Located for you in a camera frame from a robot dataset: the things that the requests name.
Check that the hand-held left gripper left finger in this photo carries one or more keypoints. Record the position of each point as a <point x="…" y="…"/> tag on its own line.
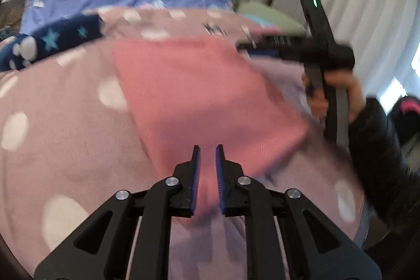
<point x="196" y="175"/>

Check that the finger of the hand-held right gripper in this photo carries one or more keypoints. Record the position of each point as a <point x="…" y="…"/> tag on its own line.
<point x="272" y="45"/>

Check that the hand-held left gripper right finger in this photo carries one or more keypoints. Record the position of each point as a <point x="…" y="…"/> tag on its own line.
<point x="219" y="175"/>

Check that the coral pink knit garment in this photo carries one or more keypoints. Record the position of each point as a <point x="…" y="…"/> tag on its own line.
<point x="197" y="93"/>

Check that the person's right forearm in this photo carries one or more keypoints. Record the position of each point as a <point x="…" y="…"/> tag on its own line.
<point x="377" y="161"/>

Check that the person's right hand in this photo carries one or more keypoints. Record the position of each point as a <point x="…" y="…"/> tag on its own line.
<point x="341" y="86"/>

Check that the green pillow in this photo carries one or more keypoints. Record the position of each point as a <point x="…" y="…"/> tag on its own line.
<point x="272" y="15"/>

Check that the black and pink object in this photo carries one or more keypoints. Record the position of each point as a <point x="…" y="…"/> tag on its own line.
<point x="408" y="122"/>

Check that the pink polka dot blanket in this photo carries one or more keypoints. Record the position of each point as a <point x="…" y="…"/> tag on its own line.
<point x="65" y="142"/>

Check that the navy star print cloth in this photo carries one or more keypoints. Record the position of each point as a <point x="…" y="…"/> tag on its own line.
<point x="62" y="37"/>

